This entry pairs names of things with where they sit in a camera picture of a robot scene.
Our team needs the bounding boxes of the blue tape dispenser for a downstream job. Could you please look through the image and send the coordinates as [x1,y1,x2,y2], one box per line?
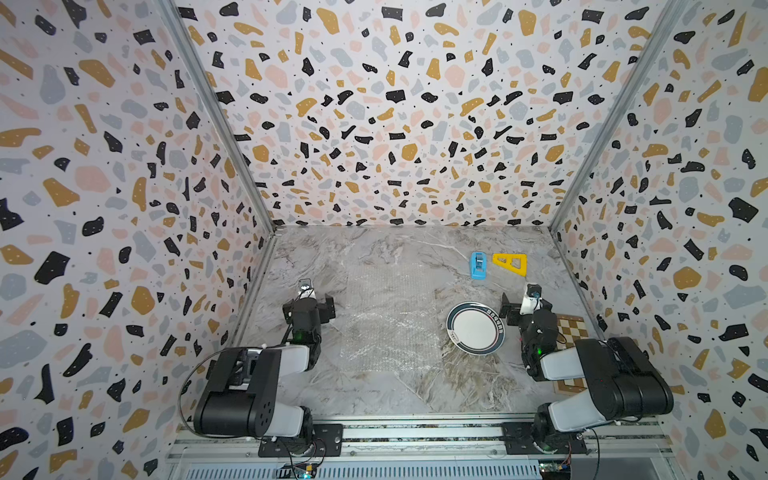
[469,252,488,280]

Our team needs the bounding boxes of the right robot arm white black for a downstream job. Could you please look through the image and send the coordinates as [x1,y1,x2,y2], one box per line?
[500,286,674,453]

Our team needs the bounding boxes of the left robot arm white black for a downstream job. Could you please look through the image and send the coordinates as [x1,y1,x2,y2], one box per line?
[192,294,336,444]

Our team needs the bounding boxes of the wooden checkerboard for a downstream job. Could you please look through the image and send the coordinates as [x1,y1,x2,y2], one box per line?
[554,314,592,395]

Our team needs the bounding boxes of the yellow triangular plastic piece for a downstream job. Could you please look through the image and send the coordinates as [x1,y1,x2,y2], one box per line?
[492,253,528,277]

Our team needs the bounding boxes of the white vent grille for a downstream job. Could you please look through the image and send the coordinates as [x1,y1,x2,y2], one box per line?
[177,460,542,479]

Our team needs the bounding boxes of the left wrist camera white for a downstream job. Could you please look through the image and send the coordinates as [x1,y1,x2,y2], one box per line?
[297,278,316,299]

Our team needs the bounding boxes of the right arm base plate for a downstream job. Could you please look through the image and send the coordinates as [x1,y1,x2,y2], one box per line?
[501,422,589,455]

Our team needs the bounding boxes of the aluminium rail frame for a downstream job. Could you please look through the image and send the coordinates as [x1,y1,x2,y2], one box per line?
[167,413,684,479]

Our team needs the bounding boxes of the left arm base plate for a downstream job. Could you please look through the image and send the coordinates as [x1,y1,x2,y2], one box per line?
[258,423,344,459]

